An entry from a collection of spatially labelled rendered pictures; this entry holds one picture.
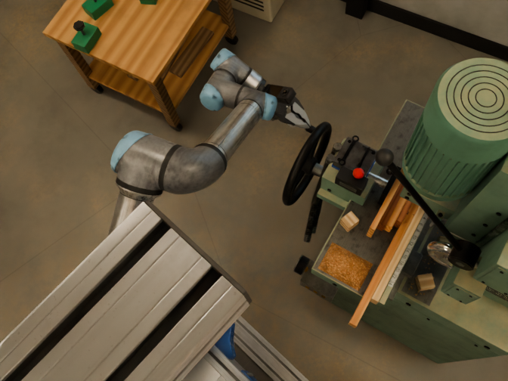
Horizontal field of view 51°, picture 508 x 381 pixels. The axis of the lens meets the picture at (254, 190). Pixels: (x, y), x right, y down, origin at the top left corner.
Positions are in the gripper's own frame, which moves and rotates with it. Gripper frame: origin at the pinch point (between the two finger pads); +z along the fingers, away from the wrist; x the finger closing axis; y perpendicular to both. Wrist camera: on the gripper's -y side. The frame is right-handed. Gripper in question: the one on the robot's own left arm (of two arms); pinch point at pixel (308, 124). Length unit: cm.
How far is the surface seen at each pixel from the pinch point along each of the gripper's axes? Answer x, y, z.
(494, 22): -116, 36, 62
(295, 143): -26, 82, 25
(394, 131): -7.0, -18.5, 18.5
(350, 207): 20.5, -18.3, 18.1
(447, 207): 15, -44, 29
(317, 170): 12.3, -4.5, 8.9
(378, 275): 35, -29, 29
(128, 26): -18, 74, -68
